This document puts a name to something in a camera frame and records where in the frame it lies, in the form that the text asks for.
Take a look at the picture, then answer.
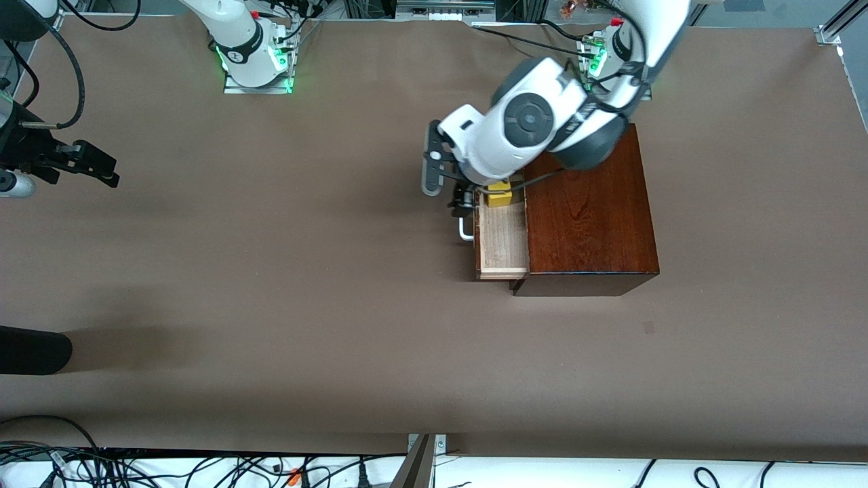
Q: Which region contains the black looped cable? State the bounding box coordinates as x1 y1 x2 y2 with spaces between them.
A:
0 415 102 453

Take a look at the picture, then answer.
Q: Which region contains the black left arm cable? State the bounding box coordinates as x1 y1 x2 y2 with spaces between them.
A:
475 0 655 199

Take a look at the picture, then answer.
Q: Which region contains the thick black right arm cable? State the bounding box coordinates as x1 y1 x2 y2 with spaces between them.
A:
20 0 87 129

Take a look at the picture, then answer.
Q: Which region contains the black hanging cable loop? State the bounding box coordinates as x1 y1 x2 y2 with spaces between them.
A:
60 0 142 33

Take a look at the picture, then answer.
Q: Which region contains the short black table cable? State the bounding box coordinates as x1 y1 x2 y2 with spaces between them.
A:
539 19 601 43

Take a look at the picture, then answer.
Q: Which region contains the grey slanted metal bar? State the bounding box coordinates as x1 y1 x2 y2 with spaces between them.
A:
390 434 436 488

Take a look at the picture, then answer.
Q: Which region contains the small metal bracket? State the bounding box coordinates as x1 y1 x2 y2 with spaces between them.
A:
408 434 448 456

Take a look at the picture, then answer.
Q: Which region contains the large table cover sheet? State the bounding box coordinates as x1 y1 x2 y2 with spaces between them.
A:
0 14 868 463

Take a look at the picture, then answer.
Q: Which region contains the light wood drawer white handle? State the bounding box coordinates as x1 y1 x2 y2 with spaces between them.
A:
458 173 531 281

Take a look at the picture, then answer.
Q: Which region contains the black cylinder object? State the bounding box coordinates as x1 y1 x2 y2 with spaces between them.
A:
0 325 73 375

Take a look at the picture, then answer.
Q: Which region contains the dark wooden drawer cabinet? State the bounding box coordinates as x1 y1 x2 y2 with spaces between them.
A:
510 122 660 298

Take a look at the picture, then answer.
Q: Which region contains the long black table cable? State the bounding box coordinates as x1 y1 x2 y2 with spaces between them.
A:
471 24 584 58

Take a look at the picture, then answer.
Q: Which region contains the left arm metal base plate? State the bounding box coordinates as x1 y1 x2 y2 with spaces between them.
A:
578 34 655 101

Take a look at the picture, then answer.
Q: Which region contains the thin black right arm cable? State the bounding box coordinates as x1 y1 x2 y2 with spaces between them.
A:
0 41 40 109

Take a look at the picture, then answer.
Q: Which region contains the aluminium frame post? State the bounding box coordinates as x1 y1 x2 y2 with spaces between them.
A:
816 0 868 48

